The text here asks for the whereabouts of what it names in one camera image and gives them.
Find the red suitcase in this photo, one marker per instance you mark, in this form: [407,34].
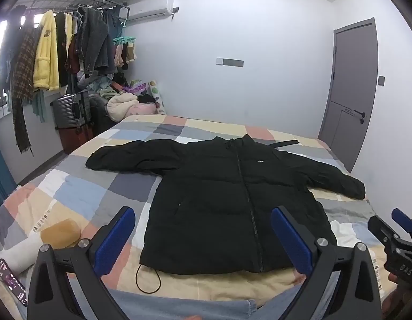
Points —
[76,138]

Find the black belt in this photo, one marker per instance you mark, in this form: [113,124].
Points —
[286,143]

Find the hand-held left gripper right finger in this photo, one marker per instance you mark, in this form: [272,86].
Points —
[289,240]

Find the pink cloth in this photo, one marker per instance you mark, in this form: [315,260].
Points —
[144,109]

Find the cream fleece garment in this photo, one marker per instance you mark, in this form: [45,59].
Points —
[121,108]

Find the smartphone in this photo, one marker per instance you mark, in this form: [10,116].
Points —
[11,281]

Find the spotted pillow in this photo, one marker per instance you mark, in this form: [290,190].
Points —
[156,95]

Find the grey door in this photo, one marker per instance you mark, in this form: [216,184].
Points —
[354,83]

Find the yellow fleece jacket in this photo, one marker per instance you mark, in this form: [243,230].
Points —
[46,53]

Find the black puffer jacket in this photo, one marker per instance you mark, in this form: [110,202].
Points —
[209,200]

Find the grey wall panel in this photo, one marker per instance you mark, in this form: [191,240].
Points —
[231,62]

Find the grey wall switch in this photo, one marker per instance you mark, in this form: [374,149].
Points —
[381,80]

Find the dark red garment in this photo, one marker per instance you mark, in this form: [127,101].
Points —
[73,56]

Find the person's blue jeans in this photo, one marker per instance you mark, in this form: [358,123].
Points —
[192,308]

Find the white cloth bundle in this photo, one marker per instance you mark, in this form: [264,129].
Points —
[16,253]

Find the checkered bed blanket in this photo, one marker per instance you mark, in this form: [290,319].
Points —
[92,186]

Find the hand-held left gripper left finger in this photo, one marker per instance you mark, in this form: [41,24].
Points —
[114,240]

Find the brown plaid scarf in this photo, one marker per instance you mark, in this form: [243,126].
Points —
[22,83]

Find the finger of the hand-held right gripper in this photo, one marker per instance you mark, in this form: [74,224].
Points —
[404,221]
[382,231]

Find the white air conditioner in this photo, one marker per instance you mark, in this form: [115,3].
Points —
[149,10]

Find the silver suitcase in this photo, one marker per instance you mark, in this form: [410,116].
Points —
[71,110]

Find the teal curtain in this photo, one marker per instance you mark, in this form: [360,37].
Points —
[1,170]

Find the person's right hand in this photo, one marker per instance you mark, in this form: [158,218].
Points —
[401,295]

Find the black bag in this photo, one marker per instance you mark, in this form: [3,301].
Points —
[101,116]

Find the purple packet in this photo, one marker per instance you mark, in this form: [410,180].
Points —
[136,88]

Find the green sock hanger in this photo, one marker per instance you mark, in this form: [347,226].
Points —
[125,40]

